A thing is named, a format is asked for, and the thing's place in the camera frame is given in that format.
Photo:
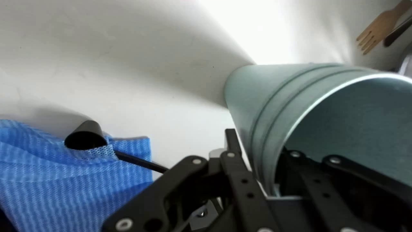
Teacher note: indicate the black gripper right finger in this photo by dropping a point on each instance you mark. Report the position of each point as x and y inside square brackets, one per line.
[352, 193]

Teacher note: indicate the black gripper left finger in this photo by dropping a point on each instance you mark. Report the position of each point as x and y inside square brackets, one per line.
[172, 193]

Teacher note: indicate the black coffee scoop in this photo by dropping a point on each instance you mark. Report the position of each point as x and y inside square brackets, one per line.
[86, 136]

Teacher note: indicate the blue woven cloth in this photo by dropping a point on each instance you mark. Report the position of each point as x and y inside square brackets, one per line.
[65, 184]

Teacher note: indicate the wooden fork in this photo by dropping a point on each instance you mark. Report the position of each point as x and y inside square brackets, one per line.
[378, 29]

